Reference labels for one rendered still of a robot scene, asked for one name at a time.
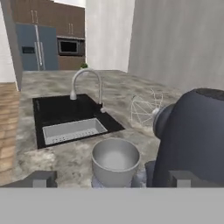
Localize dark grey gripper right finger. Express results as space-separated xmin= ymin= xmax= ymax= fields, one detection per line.
xmin=167 ymin=170 xmax=223 ymax=188

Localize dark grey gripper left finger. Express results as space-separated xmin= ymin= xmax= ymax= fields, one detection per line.
xmin=0 ymin=171 xmax=59 ymax=188

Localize dark blue stand mixer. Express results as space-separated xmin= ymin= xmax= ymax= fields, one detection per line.
xmin=130 ymin=87 xmax=224 ymax=188

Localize silver mixer bowl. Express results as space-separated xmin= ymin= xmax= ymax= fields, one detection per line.
xmin=91 ymin=137 xmax=141 ymax=188

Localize grey sink strainer tray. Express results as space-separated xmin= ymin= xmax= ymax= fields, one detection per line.
xmin=42 ymin=117 xmax=109 ymax=146

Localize black sink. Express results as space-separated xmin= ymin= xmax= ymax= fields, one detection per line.
xmin=31 ymin=93 xmax=126 ymax=150

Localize silver curved tap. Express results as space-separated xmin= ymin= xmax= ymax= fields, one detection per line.
xmin=69 ymin=68 xmax=108 ymax=114

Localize blue-grey fridge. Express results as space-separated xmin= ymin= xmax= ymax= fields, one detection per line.
xmin=15 ymin=23 xmax=60 ymax=72

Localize built-in oven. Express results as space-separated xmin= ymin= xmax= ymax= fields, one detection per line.
xmin=57 ymin=36 xmax=87 ymax=57

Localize brown wooden cupboards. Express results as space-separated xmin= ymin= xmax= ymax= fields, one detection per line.
xmin=10 ymin=0 xmax=87 ymax=71

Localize white wire whisk attachment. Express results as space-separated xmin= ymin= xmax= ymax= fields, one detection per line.
xmin=129 ymin=87 xmax=165 ymax=127

